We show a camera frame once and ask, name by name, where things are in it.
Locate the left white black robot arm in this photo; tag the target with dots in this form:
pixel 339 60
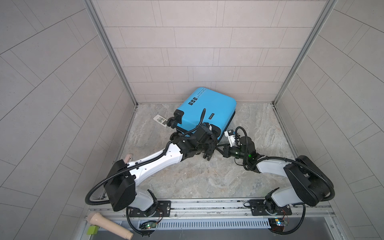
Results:
pixel 120 187

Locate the beige cylinder handle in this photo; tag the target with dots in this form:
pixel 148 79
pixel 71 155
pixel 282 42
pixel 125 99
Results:
pixel 97 219

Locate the blue suitcase with black lining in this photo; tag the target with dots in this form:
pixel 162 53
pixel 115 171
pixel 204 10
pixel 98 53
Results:
pixel 220 110

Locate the small pink object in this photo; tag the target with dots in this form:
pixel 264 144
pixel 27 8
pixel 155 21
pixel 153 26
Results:
pixel 128 158

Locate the left circuit board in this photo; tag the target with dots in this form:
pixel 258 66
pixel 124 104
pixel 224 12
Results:
pixel 148 225

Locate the aluminium mounting rail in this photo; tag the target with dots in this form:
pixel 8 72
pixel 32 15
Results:
pixel 230 208

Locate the right circuit board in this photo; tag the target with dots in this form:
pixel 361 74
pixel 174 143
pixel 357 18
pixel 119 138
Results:
pixel 278 224

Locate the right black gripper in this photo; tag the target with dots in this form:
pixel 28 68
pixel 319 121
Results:
pixel 226 152

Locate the white remote control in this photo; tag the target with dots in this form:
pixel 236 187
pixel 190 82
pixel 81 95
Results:
pixel 161 120

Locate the circuit board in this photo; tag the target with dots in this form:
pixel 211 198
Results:
pixel 148 225
pixel 278 224

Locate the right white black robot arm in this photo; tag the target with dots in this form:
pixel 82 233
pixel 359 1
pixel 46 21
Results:
pixel 309 185

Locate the green block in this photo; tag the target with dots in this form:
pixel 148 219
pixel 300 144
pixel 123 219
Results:
pixel 93 230

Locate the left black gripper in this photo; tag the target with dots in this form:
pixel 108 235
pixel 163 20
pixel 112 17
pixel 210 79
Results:
pixel 210 149

